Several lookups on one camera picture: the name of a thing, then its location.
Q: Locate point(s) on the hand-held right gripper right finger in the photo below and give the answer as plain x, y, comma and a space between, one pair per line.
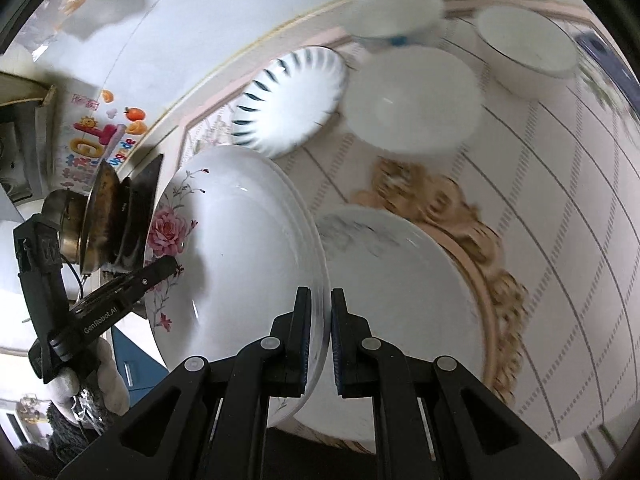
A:
337, 345

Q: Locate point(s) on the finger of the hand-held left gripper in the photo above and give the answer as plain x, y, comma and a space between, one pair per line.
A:
150, 275

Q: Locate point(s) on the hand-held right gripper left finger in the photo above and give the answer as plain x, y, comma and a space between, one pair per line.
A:
303, 345

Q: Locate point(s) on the grey print white plate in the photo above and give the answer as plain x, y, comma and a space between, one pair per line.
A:
400, 285

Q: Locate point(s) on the rose print white plate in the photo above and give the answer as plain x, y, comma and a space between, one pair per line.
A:
240, 240

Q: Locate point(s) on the blue leaf striped plate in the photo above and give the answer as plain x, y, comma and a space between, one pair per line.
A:
295, 100

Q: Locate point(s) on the plain white bowl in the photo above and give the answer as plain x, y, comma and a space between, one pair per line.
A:
410, 100

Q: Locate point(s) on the white bowl blue mark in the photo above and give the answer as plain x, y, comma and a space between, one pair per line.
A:
390, 12

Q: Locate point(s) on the white bowl dark rim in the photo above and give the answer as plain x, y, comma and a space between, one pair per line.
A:
520, 40

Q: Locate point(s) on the person's left forearm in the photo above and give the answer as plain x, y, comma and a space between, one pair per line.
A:
70, 435

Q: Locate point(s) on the person's left hand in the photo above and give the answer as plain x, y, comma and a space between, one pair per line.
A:
107, 380

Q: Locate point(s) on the steel pot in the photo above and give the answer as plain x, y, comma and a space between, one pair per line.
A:
62, 225

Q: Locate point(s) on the brown wok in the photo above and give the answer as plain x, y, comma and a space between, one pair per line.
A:
102, 215

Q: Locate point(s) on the black stove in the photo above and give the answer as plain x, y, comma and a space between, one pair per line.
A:
145, 195

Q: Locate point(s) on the person's dark clothing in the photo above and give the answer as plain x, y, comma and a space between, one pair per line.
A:
320, 455

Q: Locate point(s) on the blue rectangular object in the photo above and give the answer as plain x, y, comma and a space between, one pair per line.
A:
595, 46

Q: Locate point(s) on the colourful fruit wall sticker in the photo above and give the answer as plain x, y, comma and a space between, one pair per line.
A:
95, 135

